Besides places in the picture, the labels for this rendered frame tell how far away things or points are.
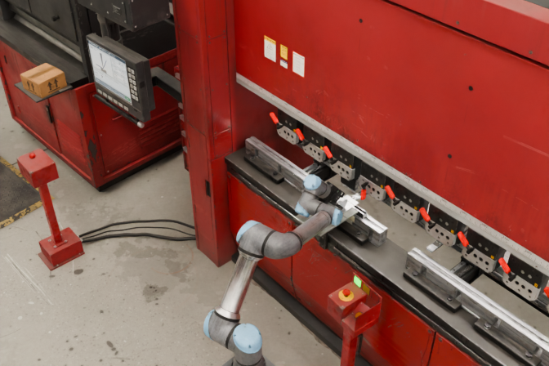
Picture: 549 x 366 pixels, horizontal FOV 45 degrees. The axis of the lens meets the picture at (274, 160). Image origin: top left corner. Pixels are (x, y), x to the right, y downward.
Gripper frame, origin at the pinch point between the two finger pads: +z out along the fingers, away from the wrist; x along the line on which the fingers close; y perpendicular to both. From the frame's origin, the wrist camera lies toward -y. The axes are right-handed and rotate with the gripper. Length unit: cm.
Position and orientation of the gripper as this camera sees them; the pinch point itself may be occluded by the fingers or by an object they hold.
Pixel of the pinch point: (338, 207)
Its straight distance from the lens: 336.1
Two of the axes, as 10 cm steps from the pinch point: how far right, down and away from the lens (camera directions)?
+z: 4.9, 3.5, 8.0
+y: 5.8, -8.2, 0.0
